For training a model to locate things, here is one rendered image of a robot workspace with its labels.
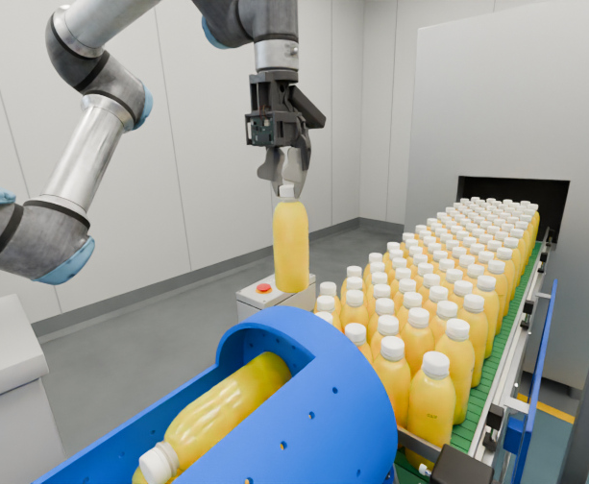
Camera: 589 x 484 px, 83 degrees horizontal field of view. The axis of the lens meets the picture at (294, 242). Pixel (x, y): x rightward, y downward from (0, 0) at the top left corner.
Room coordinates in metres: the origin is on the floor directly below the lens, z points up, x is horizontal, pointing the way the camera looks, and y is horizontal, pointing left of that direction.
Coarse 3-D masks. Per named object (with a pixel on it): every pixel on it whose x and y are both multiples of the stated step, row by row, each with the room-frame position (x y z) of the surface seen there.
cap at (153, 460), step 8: (152, 448) 0.29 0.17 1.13; (144, 456) 0.28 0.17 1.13; (152, 456) 0.28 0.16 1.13; (160, 456) 0.28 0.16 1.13; (144, 464) 0.28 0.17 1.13; (152, 464) 0.27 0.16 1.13; (160, 464) 0.27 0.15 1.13; (168, 464) 0.28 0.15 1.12; (144, 472) 0.28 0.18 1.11; (152, 472) 0.27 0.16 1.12; (160, 472) 0.27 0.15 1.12; (168, 472) 0.27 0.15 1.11; (152, 480) 0.27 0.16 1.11; (160, 480) 0.27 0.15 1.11
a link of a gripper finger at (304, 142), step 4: (304, 132) 0.61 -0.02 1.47; (300, 136) 0.61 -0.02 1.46; (304, 136) 0.61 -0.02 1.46; (308, 136) 0.62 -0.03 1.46; (300, 140) 0.61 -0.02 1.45; (304, 140) 0.61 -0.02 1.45; (308, 140) 0.61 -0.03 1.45; (296, 144) 0.62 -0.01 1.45; (300, 144) 0.61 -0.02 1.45; (304, 144) 0.61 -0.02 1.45; (308, 144) 0.61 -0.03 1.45; (296, 148) 0.62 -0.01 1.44; (300, 148) 0.61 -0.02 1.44; (304, 148) 0.61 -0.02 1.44; (308, 148) 0.61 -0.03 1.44; (304, 152) 0.61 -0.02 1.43; (308, 152) 0.61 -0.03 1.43; (304, 156) 0.61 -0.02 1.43; (308, 156) 0.61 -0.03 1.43; (304, 160) 0.61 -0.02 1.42; (308, 160) 0.61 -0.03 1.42; (304, 164) 0.61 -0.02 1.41; (308, 164) 0.62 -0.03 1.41; (304, 168) 0.61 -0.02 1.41
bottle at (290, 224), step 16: (288, 208) 0.62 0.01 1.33; (304, 208) 0.63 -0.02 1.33; (272, 224) 0.64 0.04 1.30; (288, 224) 0.61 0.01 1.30; (304, 224) 0.62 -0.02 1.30; (288, 240) 0.61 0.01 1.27; (304, 240) 0.62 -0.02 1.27; (288, 256) 0.61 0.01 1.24; (304, 256) 0.62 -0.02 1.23; (288, 272) 0.61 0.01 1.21; (304, 272) 0.62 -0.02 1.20; (288, 288) 0.61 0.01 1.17; (304, 288) 0.62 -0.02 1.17
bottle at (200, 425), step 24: (264, 360) 0.42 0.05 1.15; (240, 384) 0.37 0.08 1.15; (264, 384) 0.38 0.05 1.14; (192, 408) 0.33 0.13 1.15; (216, 408) 0.33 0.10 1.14; (240, 408) 0.34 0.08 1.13; (168, 432) 0.31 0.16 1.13; (192, 432) 0.30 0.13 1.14; (216, 432) 0.31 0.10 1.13; (168, 456) 0.28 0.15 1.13; (192, 456) 0.29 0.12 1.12
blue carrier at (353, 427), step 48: (240, 336) 0.47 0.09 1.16; (288, 336) 0.35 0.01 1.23; (336, 336) 0.36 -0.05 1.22; (192, 384) 0.41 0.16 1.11; (288, 384) 0.28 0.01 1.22; (336, 384) 0.30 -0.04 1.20; (144, 432) 0.35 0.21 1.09; (240, 432) 0.23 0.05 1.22; (288, 432) 0.24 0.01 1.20; (336, 432) 0.26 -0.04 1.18; (384, 432) 0.30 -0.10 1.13; (48, 480) 0.27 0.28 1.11; (96, 480) 0.30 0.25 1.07; (192, 480) 0.19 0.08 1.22; (240, 480) 0.20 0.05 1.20; (288, 480) 0.21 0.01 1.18; (336, 480) 0.23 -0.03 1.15
